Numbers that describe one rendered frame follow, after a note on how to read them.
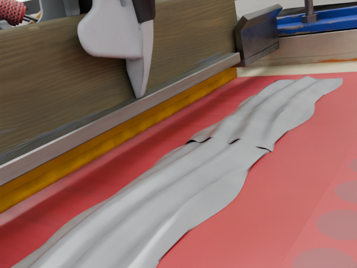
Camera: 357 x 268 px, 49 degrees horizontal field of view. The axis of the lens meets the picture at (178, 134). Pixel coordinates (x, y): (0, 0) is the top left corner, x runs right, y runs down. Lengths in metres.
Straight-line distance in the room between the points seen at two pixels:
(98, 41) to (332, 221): 0.17
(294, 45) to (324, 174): 0.30
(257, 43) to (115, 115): 0.23
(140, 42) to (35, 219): 0.13
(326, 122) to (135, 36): 0.15
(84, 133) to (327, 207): 0.15
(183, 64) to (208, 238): 0.20
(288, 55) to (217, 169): 0.30
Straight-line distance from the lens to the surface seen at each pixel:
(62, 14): 0.32
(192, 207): 0.20
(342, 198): 0.20
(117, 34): 0.27
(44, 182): 0.26
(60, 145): 0.24
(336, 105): 0.34
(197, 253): 0.17
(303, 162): 0.24
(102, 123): 0.26
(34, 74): 0.25
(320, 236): 0.18
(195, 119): 0.35
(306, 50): 0.50
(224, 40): 0.42
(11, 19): 0.94
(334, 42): 0.49
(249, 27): 0.44
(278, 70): 0.49
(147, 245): 0.18
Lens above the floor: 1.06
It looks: 19 degrees down
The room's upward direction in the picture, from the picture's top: 12 degrees counter-clockwise
